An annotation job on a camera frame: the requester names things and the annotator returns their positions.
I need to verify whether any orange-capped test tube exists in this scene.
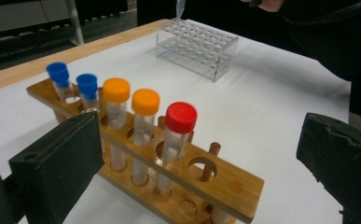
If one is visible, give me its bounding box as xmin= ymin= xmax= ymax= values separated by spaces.
xmin=102 ymin=77 xmax=132 ymax=172
xmin=131 ymin=88 xmax=161 ymax=186

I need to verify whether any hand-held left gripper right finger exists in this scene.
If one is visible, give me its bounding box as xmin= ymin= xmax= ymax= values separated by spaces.
xmin=296 ymin=112 xmax=361 ymax=224

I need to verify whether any wooden test tube rack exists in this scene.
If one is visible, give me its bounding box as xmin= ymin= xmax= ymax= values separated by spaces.
xmin=25 ymin=77 xmax=266 ymax=224

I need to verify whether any clear acrylic test tube rack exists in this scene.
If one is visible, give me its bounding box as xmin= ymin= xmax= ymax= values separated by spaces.
xmin=155 ymin=18 xmax=240 ymax=83

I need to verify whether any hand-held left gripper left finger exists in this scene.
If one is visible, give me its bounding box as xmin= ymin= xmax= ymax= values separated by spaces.
xmin=8 ymin=111 xmax=105 ymax=224

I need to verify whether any grey metal desk frame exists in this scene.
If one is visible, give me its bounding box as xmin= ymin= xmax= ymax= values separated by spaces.
xmin=0 ymin=0 xmax=85 ymax=47

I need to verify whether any blue-capped test tube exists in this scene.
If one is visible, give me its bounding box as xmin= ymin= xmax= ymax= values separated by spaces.
xmin=75 ymin=73 xmax=100 ymax=114
xmin=45 ymin=61 xmax=76 ymax=105

